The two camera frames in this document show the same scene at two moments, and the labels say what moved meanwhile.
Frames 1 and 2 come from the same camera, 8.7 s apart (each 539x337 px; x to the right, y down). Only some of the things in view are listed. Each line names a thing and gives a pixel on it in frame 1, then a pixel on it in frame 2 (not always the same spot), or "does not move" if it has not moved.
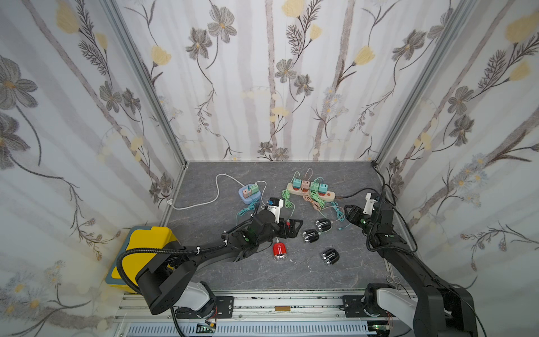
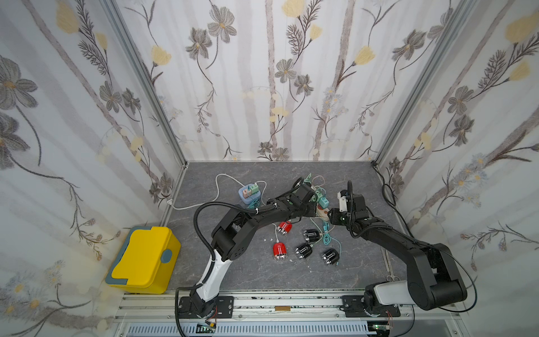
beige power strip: x=313 y=189 -> x=321 y=213
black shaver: x=331 y=256 does not move
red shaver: x=279 y=250 does not move
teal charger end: x=323 y=188 -> x=323 y=202
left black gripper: x=292 y=232 -> x=313 y=211
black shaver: x=311 y=236 -> x=304 y=250
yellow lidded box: x=140 y=237 does not move
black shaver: x=323 y=225 -> x=311 y=235
